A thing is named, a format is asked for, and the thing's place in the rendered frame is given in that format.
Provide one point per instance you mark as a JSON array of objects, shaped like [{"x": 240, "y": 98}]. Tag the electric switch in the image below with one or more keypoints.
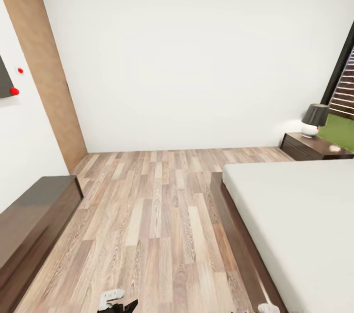
[{"x": 19, "y": 69}]

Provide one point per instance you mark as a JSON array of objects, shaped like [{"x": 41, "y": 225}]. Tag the nightstand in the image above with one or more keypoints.
[{"x": 301, "y": 148}]

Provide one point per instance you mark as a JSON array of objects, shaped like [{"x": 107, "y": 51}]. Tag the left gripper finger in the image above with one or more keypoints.
[{"x": 130, "y": 307}]

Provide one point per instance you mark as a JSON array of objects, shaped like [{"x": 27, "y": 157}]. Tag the table lamp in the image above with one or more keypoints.
[{"x": 315, "y": 116}]

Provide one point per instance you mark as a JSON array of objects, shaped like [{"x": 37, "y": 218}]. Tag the bench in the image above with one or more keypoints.
[{"x": 29, "y": 230}]

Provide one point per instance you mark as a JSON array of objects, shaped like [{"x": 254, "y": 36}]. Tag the sliding door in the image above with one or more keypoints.
[{"x": 32, "y": 27}]

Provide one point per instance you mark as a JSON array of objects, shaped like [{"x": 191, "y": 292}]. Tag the bed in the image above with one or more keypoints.
[{"x": 290, "y": 226}]

